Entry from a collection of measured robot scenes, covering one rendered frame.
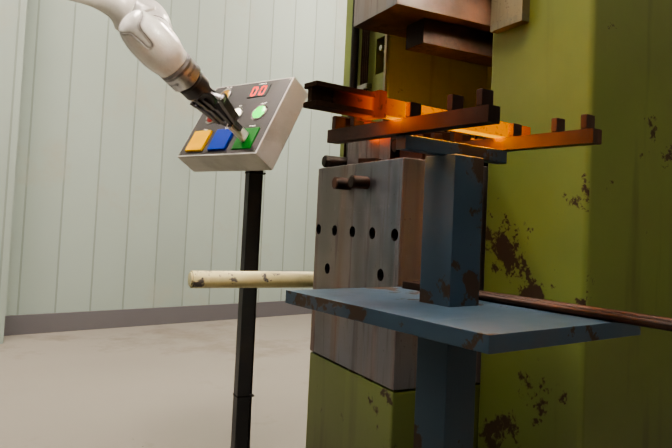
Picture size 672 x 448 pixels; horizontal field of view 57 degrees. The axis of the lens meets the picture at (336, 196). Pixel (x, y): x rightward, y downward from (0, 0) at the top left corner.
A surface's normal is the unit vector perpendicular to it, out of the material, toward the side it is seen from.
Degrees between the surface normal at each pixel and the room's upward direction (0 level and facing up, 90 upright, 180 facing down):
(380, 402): 90
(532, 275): 90
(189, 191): 90
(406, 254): 90
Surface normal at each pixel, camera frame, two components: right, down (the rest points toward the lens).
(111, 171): 0.64, 0.00
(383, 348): -0.89, -0.06
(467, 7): 0.45, -0.02
